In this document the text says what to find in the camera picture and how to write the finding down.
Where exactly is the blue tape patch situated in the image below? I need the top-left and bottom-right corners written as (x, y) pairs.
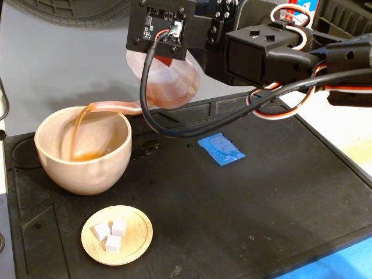
top-left (197, 133), bottom-right (246, 167)

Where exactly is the blue plastic board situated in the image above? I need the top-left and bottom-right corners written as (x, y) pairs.
top-left (267, 237), bottom-right (372, 279)

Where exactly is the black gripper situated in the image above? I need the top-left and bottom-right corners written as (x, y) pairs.
top-left (193, 0), bottom-right (244, 81)

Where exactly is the smooth grey silicone sheet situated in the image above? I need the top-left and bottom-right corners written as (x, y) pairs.
top-left (0, 0), bottom-right (251, 137)

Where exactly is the black rubber work mat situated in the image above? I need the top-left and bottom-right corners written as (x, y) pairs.
top-left (2, 92), bottom-right (372, 279)

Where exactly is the beige speckled ceramic cup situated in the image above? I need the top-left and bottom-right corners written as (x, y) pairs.
top-left (34, 106), bottom-right (133, 196)

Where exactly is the round wooden coaster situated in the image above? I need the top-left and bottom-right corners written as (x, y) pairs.
top-left (81, 205), bottom-right (154, 266)

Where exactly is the thin black cable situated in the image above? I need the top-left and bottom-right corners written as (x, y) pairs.
top-left (0, 77), bottom-right (10, 123)

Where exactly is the red white cardboard box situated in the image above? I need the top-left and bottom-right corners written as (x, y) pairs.
top-left (278, 0), bottom-right (320, 26)

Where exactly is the black camera cable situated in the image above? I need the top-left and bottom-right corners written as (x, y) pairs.
top-left (139, 42), bottom-right (372, 139)

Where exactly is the white red servo wire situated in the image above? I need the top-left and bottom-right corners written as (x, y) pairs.
top-left (246, 63), bottom-right (334, 120)
top-left (270, 2), bottom-right (312, 52)

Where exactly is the dark grey textured rubber mat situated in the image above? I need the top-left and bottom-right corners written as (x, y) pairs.
top-left (5, 0), bottom-right (132, 28)

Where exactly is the black camera box circuit board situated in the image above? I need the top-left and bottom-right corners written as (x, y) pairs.
top-left (126, 0), bottom-right (197, 62)

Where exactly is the translucent pink plastic kettle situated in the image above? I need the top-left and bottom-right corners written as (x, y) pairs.
top-left (88, 48), bottom-right (201, 117)

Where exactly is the black plastic crate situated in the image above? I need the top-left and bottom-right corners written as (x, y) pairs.
top-left (313, 0), bottom-right (372, 40)

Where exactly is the white sugar cube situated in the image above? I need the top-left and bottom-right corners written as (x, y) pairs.
top-left (111, 219), bottom-right (127, 237)
top-left (92, 222), bottom-right (111, 242)
top-left (105, 234), bottom-right (122, 254)

